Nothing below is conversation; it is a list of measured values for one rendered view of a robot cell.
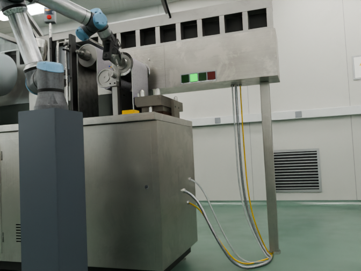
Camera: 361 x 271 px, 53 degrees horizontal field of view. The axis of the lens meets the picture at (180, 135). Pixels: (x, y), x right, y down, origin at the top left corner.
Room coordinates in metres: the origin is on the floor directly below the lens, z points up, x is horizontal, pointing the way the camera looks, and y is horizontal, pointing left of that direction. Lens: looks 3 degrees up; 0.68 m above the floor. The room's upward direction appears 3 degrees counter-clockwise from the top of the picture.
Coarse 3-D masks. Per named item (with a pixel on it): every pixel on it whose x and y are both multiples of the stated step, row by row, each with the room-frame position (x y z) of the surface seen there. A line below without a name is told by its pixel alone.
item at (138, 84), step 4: (132, 76) 2.16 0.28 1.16; (136, 76) 2.22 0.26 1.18; (132, 80) 2.16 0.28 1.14; (136, 80) 2.22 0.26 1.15; (140, 80) 2.27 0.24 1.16; (144, 80) 2.33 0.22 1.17; (132, 84) 2.16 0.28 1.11; (136, 84) 2.21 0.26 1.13; (140, 84) 2.27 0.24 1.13; (144, 84) 2.32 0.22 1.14; (132, 88) 2.16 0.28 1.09; (136, 88) 2.21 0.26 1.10; (140, 88) 2.26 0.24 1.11; (144, 88) 2.32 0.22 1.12; (132, 92) 2.16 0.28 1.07; (136, 92) 2.21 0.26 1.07; (132, 96) 2.16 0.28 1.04; (136, 96) 2.21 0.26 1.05; (132, 100) 2.16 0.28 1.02
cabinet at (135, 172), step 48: (0, 144) 2.15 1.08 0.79; (96, 144) 1.94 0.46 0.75; (144, 144) 1.85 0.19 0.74; (192, 144) 2.41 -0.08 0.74; (0, 192) 2.15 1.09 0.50; (96, 192) 1.94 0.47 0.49; (144, 192) 1.85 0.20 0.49; (192, 192) 2.36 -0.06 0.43; (0, 240) 2.15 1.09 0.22; (96, 240) 1.94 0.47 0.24; (144, 240) 1.85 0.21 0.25; (192, 240) 2.31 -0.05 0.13
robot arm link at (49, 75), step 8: (40, 64) 1.58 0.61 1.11; (48, 64) 1.58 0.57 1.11; (56, 64) 1.60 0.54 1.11; (40, 72) 1.58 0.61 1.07; (48, 72) 1.58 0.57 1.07; (56, 72) 1.59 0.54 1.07; (40, 80) 1.58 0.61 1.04; (48, 80) 1.58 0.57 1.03; (56, 80) 1.59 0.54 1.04; (40, 88) 1.58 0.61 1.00; (56, 88) 1.59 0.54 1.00
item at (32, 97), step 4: (40, 48) 2.46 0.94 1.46; (44, 48) 2.48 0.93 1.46; (40, 52) 2.46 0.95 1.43; (44, 52) 2.48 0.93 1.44; (44, 56) 2.50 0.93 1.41; (44, 60) 2.51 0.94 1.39; (32, 96) 2.47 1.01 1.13; (36, 96) 2.46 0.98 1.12; (32, 100) 2.47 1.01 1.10; (32, 104) 2.47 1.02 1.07; (32, 108) 2.47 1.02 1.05
